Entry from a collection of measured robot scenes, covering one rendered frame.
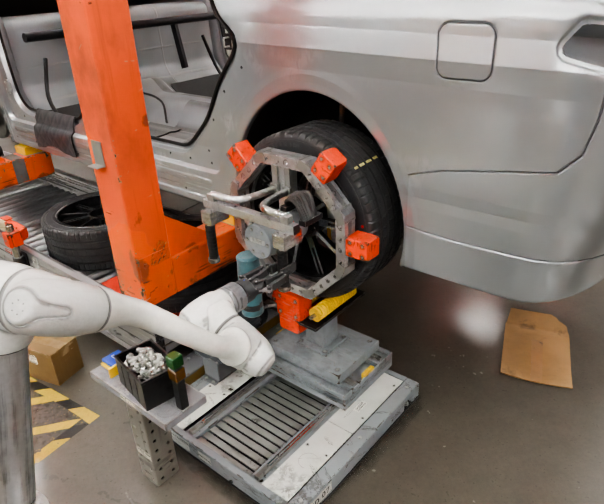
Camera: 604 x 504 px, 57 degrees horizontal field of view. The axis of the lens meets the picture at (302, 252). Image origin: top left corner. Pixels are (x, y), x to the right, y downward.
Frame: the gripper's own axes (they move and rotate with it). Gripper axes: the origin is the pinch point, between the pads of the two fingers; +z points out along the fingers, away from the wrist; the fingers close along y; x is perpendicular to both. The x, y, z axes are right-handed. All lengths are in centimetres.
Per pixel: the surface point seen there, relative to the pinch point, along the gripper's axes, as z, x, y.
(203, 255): 16, -20, -60
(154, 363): -38, -27, -25
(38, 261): -8, -46, -169
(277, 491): -22, -75, 11
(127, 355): -41, -26, -34
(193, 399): -34, -38, -12
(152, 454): -43, -67, -30
